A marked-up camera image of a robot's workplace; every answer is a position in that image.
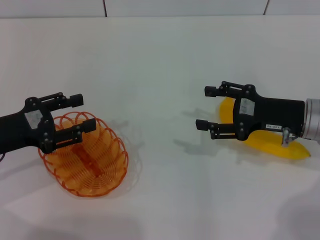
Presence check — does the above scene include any yellow banana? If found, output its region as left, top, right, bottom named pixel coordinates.
left=217, top=97, right=312, bottom=160

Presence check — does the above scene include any orange wire basket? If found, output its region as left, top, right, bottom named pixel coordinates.
left=37, top=111, right=130, bottom=198

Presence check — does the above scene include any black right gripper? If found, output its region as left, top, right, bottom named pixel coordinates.
left=195, top=81, right=306, bottom=142

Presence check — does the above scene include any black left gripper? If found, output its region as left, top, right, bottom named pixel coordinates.
left=0, top=92, right=97, bottom=155

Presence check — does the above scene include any right gripper cable with plug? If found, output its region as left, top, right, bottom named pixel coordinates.
left=281, top=127, right=296, bottom=147

